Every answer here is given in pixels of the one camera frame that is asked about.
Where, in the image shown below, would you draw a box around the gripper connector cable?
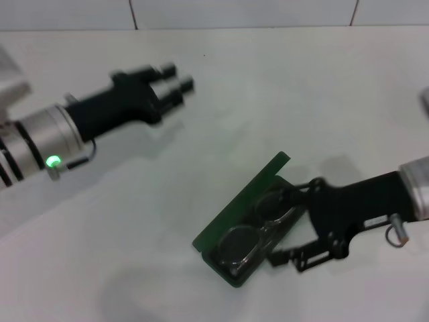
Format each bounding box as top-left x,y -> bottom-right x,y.
384,213 -> 410,248
46,138 -> 99,182

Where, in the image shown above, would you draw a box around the left gripper connector cable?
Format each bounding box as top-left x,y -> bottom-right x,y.
46,138 -> 99,182

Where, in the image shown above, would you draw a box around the green glasses case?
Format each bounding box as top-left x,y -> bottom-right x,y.
192,151 -> 308,289

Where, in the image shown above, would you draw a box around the right gripper connector cable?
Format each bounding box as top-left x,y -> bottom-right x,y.
384,213 -> 410,248

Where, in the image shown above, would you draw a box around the clear white glasses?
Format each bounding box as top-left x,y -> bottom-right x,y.
214,186 -> 298,275

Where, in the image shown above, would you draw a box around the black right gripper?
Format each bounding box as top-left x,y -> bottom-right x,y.
266,176 -> 417,274

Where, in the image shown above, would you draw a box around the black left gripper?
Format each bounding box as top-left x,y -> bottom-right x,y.
64,61 -> 196,142

